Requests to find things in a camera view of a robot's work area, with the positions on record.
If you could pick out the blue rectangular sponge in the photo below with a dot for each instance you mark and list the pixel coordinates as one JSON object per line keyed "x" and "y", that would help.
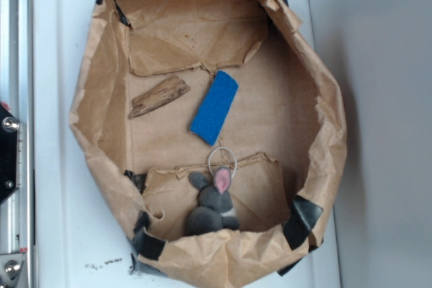
{"x": 211, "y": 115}

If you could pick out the brown paper-lined cardboard box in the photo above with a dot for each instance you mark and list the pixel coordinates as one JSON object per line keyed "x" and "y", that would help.
{"x": 142, "y": 165}

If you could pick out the piece of brown wood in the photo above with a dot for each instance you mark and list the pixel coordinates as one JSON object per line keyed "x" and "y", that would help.
{"x": 162, "y": 94}

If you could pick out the grey plush bunny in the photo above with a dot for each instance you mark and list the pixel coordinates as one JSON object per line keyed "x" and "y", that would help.
{"x": 216, "y": 210}

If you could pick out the white plastic tray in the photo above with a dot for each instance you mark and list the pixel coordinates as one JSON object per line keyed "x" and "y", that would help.
{"x": 79, "y": 242}

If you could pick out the black metal bracket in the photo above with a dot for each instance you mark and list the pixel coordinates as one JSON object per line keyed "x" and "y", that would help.
{"x": 8, "y": 153}

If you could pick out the aluminium frame rail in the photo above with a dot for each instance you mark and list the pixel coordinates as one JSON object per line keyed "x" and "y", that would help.
{"x": 17, "y": 212}

